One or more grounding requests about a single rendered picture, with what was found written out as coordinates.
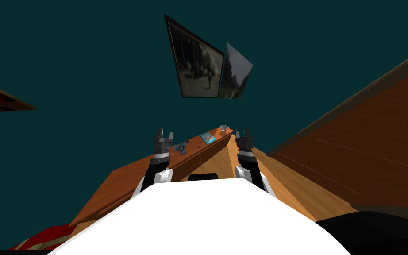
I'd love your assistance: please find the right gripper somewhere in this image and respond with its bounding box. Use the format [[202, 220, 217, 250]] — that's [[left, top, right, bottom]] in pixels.
[[235, 127, 254, 153]]

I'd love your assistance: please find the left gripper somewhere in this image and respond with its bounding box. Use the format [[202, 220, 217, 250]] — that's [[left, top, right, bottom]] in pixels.
[[154, 128, 174, 154]]

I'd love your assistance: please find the dark grey flat thing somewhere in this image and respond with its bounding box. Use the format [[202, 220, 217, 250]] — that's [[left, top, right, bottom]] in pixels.
[[173, 140, 190, 156]]

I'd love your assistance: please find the blue book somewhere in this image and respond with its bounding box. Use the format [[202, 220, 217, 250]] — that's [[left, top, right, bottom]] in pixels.
[[200, 132, 217, 145]]

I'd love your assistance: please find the frameless landscape picture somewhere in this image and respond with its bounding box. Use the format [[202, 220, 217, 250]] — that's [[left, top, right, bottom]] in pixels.
[[219, 42, 254, 100]]

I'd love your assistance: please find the orange wooden desk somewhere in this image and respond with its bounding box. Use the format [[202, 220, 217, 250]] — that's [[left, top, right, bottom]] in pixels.
[[69, 124, 358, 239]]

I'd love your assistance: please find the dark framed picture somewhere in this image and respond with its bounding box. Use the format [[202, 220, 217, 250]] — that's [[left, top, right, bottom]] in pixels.
[[164, 14, 225, 99]]

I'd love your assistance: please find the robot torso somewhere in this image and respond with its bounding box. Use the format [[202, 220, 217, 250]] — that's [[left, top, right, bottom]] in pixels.
[[47, 172, 352, 255]]

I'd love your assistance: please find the red striped cloth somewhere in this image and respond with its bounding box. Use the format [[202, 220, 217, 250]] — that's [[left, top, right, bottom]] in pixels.
[[10, 223, 78, 251]]

